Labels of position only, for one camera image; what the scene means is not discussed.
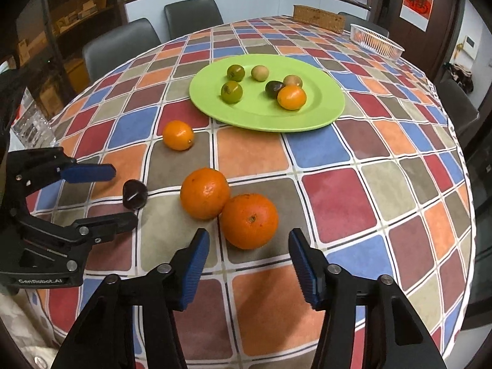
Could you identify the white counter cabinet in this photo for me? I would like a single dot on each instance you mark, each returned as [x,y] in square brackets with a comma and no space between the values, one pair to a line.
[250,4]

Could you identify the black and white bag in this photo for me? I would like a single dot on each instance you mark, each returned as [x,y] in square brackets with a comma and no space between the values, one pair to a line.
[461,77]

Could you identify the green mandarin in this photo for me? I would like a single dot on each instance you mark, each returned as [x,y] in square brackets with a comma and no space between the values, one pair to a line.
[235,72]
[231,92]

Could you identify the large orange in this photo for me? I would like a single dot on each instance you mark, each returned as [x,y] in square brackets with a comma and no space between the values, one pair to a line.
[249,221]

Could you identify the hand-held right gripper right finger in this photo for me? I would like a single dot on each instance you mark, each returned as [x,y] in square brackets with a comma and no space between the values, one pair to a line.
[303,265]

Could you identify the wicker box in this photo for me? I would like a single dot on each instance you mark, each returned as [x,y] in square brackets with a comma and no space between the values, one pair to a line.
[319,18]

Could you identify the dark wooden door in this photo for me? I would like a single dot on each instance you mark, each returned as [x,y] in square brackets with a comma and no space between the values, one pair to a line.
[446,27]

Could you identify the red and white door poster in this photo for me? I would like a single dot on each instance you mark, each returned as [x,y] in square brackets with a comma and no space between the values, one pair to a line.
[417,2]

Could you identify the dark plum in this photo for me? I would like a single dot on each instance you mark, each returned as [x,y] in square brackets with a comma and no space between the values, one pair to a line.
[134,195]
[273,88]

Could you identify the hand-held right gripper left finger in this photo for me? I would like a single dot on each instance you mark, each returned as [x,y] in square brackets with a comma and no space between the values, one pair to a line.
[194,269]

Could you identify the wooden shelf unit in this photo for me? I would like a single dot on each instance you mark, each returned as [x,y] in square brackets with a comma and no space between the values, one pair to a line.
[77,7]

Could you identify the clear plastic water bottle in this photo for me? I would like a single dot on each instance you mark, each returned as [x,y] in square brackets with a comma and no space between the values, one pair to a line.
[32,123]

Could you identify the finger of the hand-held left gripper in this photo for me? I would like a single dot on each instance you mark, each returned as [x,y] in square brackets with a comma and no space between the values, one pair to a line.
[111,225]
[88,173]

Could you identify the small oval orange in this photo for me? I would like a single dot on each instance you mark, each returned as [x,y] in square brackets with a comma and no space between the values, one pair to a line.
[291,97]

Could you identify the medium orange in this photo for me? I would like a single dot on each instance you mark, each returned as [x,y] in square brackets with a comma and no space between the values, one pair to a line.
[205,193]

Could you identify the grey chair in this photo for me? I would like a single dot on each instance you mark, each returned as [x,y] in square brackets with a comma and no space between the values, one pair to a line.
[192,13]
[365,23]
[119,46]
[457,103]

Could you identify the small round orange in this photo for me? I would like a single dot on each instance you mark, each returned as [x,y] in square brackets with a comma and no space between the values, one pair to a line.
[178,135]

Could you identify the brown kiwi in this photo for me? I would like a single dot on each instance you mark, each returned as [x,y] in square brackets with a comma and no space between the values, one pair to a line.
[260,73]
[293,80]

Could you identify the white wall intercom panel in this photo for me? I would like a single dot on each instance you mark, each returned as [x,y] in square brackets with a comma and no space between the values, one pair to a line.
[469,44]

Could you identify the white plastic basket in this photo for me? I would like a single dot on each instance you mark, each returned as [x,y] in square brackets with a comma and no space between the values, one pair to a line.
[378,42]

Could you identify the green plate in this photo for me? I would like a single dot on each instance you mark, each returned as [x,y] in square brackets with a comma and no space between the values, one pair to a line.
[261,111]

